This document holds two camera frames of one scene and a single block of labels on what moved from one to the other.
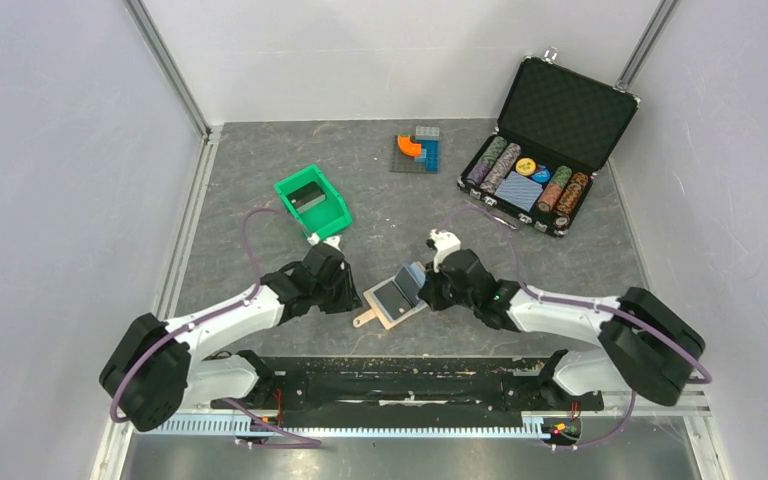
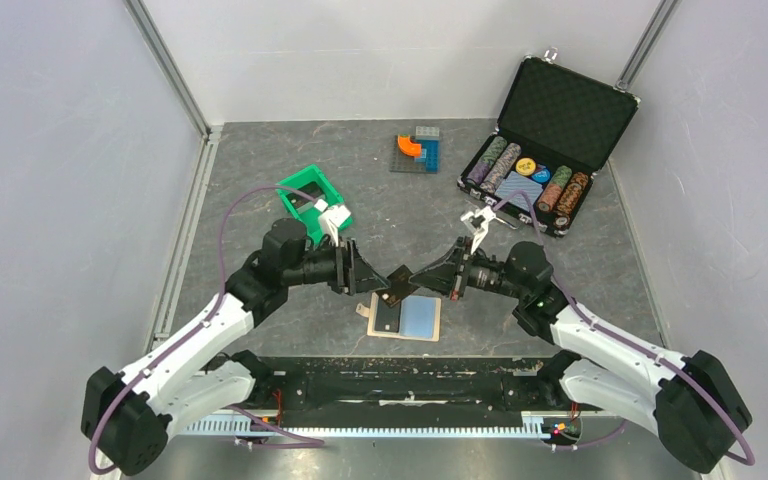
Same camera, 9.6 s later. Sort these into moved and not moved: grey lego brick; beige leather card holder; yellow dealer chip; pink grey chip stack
Moved: beige leather card holder
Not moved: pink grey chip stack; grey lego brick; yellow dealer chip
